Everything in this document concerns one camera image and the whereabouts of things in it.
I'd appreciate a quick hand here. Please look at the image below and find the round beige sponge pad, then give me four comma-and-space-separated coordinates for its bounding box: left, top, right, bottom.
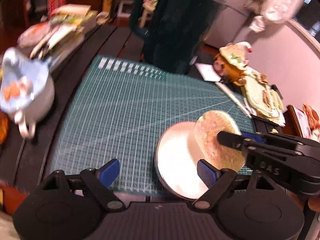
194, 110, 246, 172

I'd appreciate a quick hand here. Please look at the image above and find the white pen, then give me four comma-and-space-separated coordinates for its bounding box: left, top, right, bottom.
215, 82, 252, 118

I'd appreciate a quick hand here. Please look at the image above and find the stack of cream doilies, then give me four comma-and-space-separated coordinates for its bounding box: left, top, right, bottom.
241, 67, 285, 127

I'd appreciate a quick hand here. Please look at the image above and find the green grid cutting mat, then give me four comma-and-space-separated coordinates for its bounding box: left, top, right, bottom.
46, 55, 253, 196

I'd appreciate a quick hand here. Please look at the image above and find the white paper card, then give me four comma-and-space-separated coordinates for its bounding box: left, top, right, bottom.
195, 63, 221, 82

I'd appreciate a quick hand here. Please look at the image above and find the clown face ceramic teapot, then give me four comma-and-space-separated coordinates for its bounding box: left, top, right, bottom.
213, 41, 253, 87

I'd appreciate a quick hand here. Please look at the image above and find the white ceramic pot blue cloth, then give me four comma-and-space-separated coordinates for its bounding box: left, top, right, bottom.
1, 47, 55, 139

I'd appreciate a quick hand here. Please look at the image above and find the person in dark clothes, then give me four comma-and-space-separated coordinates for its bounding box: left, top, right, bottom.
129, 0, 225, 74

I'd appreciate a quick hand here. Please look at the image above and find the white crumpled cloth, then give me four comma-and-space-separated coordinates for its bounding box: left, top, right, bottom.
245, 0, 304, 33

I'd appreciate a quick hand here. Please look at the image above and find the stack of books and papers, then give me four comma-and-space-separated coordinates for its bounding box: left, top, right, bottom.
17, 4, 98, 60

